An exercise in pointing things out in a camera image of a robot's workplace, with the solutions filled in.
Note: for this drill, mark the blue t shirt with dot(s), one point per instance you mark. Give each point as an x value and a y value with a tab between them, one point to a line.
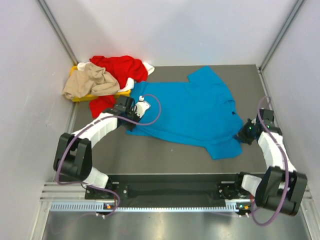
200	112

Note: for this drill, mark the left corner aluminium post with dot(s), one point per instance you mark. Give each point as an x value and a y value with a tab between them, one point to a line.
57	30

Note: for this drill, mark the right corner aluminium post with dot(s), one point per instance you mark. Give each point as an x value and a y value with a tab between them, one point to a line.
298	4

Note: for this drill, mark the red t shirt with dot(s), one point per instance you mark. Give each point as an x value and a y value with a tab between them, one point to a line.
121	68

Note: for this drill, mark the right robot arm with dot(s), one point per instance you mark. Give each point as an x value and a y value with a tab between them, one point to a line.
282	187

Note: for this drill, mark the yellow plastic bin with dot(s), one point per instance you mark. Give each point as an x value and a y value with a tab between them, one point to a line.
90	97

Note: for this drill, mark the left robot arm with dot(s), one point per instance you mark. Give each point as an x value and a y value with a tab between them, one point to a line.
73	158

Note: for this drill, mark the corner aluminium post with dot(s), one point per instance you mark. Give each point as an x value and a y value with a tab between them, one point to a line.
298	4
57	30

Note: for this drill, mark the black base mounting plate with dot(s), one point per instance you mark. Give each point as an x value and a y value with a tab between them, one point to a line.
207	190

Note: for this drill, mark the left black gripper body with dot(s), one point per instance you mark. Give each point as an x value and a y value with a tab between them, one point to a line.
132	116

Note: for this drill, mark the beige t shirt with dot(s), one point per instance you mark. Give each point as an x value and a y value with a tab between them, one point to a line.
89	78

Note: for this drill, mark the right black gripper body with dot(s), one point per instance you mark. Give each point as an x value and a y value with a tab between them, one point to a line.
245	134

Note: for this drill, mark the white t shirt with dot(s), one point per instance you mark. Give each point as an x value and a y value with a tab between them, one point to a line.
130	81

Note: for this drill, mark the aluminium frame rail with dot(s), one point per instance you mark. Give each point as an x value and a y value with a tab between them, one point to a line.
77	192

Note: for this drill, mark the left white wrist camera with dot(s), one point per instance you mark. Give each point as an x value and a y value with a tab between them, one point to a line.
141	106

